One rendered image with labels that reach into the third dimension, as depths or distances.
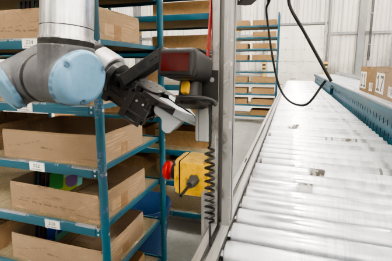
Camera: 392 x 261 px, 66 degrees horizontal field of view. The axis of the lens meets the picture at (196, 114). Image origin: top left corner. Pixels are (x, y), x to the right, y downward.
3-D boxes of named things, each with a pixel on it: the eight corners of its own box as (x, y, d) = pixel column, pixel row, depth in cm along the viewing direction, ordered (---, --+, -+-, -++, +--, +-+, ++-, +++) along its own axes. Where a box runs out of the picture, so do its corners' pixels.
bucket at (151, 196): (107, 260, 165) (104, 210, 160) (135, 230, 194) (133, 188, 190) (159, 271, 156) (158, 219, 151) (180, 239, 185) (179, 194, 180)
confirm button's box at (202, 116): (202, 134, 64) (202, 102, 63) (216, 135, 63) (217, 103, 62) (192, 141, 58) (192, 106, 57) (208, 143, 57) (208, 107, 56)
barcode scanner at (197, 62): (153, 108, 48) (156, 42, 48) (179, 108, 59) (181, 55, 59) (192, 110, 46) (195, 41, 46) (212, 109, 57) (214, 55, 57)
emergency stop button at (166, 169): (167, 175, 67) (167, 158, 66) (186, 177, 65) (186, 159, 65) (160, 182, 63) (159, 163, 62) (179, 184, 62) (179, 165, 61)
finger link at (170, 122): (186, 143, 62) (151, 119, 64) (200, 119, 60) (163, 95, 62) (181, 147, 59) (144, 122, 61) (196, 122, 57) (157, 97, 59)
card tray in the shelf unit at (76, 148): (3, 155, 108) (0, 128, 106) (62, 136, 136) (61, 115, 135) (101, 166, 96) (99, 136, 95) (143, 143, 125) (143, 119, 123)
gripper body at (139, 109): (155, 122, 68) (114, 94, 70) (172, 90, 65) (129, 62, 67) (139, 129, 60) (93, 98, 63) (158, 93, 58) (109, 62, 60)
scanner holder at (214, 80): (188, 101, 59) (188, 70, 58) (223, 103, 56) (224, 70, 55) (168, 108, 49) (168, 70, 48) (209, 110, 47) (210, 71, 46)
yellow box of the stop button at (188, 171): (179, 180, 68) (179, 150, 67) (216, 184, 65) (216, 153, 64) (150, 210, 54) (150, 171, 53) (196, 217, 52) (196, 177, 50)
